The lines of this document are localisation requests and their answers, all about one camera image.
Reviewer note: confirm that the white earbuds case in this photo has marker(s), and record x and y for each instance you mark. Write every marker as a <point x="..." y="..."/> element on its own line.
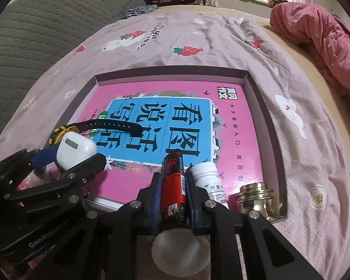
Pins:
<point x="74" y="149"/>

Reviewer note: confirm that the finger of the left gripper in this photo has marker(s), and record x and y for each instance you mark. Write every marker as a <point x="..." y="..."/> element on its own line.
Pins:
<point x="16" y="167"/>
<point x="69" y="186"/>

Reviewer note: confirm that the white pill bottle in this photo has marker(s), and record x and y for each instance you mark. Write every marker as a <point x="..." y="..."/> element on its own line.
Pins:
<point x="205" y="175"/>

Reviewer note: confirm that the brown patterned blanket on sill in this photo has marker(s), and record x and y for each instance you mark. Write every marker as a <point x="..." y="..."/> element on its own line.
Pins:
<point x="272" y="3"/>

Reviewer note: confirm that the pink quilt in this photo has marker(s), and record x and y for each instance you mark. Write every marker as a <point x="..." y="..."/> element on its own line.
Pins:
<point x="323" y="36"/>

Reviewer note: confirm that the red black lighter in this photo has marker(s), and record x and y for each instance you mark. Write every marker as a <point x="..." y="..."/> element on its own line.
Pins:
<point x="173" y="193"/>

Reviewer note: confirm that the grey quilted headboard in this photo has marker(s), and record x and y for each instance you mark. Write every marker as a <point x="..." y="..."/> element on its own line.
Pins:
<point x="35" y="34"/>

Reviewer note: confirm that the pink blue workbook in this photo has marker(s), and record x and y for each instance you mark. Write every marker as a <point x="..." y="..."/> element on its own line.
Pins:
<point x="207" y="121"/>

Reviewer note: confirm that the gold metal knob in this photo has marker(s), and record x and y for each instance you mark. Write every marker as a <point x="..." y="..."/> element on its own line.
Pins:
<point x="256" y="196"/>

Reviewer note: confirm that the yellow black wrist watch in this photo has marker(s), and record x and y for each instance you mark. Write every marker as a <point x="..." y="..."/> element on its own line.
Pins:
<point x="134" y="129"/>

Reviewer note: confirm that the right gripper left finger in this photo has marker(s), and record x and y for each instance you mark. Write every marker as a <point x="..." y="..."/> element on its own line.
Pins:
<point x="139" y="217"/>

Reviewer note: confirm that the dark patterned cloth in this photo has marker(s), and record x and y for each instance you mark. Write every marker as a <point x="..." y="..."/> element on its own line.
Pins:
<point x="139" y="10"/>

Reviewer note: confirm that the shallow purple cardboard box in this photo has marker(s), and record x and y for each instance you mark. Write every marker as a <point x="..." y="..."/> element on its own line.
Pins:
<point x="270" y="152"/>

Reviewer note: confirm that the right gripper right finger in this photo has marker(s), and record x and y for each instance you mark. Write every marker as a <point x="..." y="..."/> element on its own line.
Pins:
<point x="243" y="246"/>

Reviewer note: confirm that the white bottle cap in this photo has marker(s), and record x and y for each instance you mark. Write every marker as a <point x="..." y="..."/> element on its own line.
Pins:
<point x="179" y="253"/>

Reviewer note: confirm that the strawberry bear bed sheet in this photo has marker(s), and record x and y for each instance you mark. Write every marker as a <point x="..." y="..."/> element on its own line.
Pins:
<point x="314" y="148"/>

